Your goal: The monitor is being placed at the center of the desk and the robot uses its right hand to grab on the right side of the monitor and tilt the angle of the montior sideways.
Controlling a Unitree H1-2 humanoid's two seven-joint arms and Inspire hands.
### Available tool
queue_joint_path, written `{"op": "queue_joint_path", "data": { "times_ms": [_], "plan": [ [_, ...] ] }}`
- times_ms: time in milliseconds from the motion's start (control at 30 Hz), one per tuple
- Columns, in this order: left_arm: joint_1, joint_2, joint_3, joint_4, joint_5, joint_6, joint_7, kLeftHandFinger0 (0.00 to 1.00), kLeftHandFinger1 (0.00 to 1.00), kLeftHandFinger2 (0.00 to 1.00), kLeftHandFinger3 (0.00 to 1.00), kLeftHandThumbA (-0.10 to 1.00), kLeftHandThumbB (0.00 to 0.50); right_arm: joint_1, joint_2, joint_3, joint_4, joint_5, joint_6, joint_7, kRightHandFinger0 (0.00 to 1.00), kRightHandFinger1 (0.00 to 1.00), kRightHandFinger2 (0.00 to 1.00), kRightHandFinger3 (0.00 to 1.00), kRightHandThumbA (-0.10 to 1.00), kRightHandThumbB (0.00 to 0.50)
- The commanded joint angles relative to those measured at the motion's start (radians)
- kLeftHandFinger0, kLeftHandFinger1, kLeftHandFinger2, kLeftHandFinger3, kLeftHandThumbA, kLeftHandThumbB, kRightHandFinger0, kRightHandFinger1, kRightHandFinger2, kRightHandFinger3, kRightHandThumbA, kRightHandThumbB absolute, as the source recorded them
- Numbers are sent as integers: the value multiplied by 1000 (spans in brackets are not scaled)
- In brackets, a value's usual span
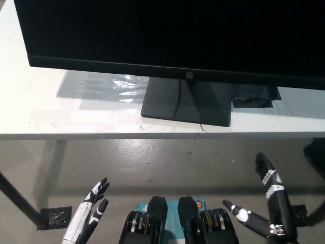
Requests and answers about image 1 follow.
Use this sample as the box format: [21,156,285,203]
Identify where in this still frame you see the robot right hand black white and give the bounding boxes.
[222,152,298,241]

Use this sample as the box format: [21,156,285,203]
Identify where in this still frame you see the clear plastic bag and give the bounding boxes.
[80,74,150,104]

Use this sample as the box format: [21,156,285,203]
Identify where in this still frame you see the dark black bulky object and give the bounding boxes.
[303,138,325,179]

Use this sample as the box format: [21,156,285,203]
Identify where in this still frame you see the black metal stand leg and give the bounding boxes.
[306,197,325,227]
[0,172,49,230]

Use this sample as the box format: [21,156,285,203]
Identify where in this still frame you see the black plastic bag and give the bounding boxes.
[231,85,282,109]

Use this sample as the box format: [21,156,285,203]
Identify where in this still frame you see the robot torso black teal blocks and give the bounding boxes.
[119,195,241,244]

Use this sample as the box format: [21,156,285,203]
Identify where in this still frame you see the black floor tape patch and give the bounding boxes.
[40,206,73,229]
[291,204,309,226]

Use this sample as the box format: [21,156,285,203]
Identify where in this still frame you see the black HP computer monitor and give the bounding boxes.
[14,0,325,128]

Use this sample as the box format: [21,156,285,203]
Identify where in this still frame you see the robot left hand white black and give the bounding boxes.
[61,177,110,244]

